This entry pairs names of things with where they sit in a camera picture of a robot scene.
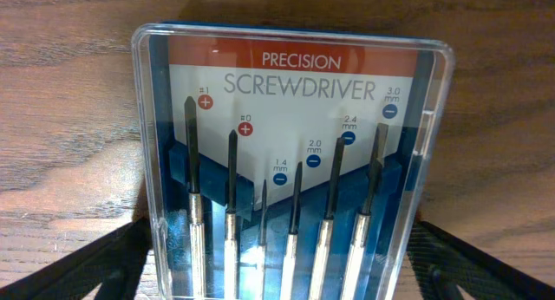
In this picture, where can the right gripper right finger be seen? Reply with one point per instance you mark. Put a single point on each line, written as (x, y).
(445, 265)

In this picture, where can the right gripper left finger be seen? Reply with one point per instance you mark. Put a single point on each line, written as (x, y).
(111, 264)

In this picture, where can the precision screwdriver set case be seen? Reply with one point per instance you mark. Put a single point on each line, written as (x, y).
(284, 163)

